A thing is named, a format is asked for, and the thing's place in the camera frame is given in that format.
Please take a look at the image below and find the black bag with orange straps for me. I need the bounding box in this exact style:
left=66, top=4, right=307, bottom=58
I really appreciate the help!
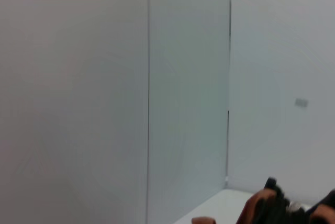
left=191, top=176, right=335, bottom=224

